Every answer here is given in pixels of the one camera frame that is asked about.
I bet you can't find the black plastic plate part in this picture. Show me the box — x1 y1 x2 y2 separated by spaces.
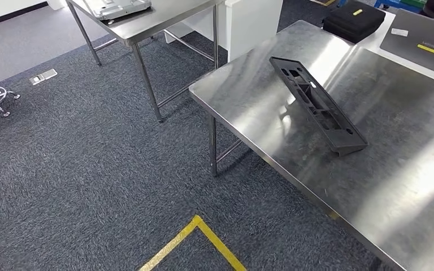
269 56 368 157

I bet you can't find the stainless steel workbench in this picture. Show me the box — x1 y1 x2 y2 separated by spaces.
189 19 434 271
66 0 225 124

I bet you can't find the yellow floor tape square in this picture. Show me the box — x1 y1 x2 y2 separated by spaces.
138 215 247 271

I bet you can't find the white cabinet block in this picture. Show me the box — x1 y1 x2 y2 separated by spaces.
164 0 283 63

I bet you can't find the grey stamped metal panel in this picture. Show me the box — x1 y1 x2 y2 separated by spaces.
89 0 152 20

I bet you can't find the black soft case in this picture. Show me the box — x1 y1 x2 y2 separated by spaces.
322 0 386 45

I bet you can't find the grey closed laptop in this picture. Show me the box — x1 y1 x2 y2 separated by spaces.
380 8 434 81

